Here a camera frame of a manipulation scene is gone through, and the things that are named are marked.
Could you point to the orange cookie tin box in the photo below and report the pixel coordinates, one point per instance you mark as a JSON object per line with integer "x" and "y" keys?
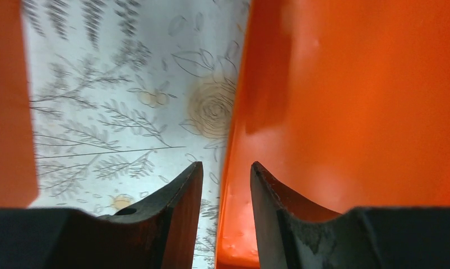
{"x": 18, "y": 184}

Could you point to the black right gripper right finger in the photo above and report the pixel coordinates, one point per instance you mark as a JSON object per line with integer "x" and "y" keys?
{"x": 294, "y": 232}

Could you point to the orange tin lid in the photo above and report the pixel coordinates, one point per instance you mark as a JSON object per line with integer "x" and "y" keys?
{"x": 347, "y": 103}

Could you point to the floral table cloth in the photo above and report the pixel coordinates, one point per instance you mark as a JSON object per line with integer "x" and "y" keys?
{"x": 125, "y": 94}

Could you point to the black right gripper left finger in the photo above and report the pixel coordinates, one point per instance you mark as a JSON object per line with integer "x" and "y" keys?
{"x": 158, "y": 231}

